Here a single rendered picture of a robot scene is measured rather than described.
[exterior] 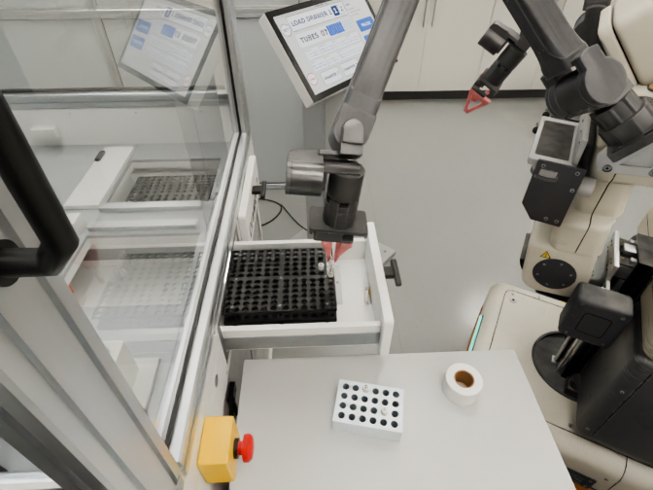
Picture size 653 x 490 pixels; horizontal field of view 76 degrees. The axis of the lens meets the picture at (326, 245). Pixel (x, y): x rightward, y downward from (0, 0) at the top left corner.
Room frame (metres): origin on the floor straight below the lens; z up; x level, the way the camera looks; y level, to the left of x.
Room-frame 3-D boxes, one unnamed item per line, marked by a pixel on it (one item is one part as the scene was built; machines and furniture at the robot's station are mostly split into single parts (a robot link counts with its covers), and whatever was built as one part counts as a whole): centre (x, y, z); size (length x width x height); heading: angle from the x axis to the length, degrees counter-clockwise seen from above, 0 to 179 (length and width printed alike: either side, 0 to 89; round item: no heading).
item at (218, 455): (0.26, 0.16, 0.88); 0.07 x 0.05 x 0.07; 3
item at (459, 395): (0.42, -0.27, 0.78); 0.07 x 0.07 x 0.04
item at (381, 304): (0.60, -0.11, 0.87); 0.29 x 0.02 x 0.11; 3
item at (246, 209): (0.91, 0.20, 0.87); 0.29 x 0.02 x 0.11; 3
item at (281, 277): (0.59, 0.09, 0.87); 0.22 x 0.18 x 0.06; 93
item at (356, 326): (0.59, 0.10, 0.86); 0.40 x 0.26 x 0.06; 93
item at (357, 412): (0.37, -0.08, 0.78); 0.12 x 0.08 x 0.04; 80
